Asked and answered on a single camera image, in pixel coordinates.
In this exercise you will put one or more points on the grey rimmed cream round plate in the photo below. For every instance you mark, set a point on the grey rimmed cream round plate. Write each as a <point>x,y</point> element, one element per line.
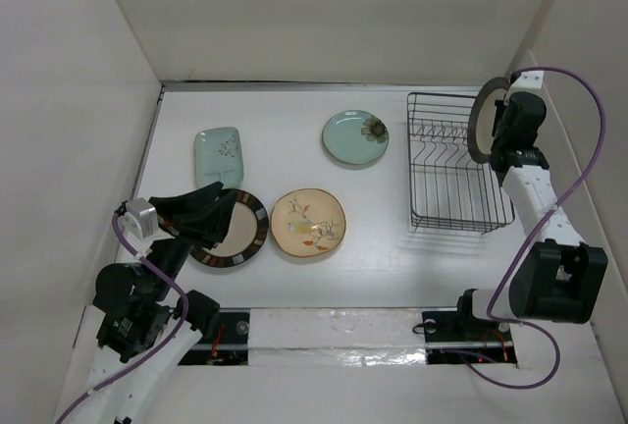
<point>479,135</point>

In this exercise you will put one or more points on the teal round flower plate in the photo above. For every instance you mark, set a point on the teal round flower plate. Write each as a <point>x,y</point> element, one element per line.
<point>356,137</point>

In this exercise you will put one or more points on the black wire dish rack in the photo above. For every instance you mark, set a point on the black wire dish rack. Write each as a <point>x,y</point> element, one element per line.
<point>448,190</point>

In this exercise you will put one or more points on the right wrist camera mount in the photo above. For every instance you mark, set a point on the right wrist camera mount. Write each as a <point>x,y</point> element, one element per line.
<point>527,81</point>

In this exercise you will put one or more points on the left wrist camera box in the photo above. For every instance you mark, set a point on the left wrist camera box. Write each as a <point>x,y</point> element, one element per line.
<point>139,218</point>

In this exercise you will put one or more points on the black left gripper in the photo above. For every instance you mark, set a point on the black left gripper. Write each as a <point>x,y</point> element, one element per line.
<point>178,213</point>

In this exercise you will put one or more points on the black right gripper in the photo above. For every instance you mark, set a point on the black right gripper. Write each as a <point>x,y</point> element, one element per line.
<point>502,105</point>

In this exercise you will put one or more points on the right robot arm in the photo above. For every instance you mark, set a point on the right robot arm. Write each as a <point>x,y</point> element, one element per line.
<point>556,275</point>

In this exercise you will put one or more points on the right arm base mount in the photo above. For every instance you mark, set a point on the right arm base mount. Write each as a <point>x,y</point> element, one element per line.
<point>451,339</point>

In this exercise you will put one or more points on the brown striped rim plate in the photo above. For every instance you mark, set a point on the brown striped rim plate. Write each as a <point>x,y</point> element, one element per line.
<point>247,233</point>

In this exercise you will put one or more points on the light green rectangular plate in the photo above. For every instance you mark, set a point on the light green rectangular plate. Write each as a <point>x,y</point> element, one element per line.
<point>218,157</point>

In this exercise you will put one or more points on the cream bird pattern plate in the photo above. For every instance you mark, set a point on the cream bird pattern plate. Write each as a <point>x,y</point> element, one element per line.
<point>308,222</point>

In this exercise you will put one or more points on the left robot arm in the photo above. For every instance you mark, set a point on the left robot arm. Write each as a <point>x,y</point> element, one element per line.
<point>149,321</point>

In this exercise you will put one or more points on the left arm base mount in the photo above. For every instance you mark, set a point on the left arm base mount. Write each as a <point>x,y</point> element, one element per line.
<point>227,345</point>

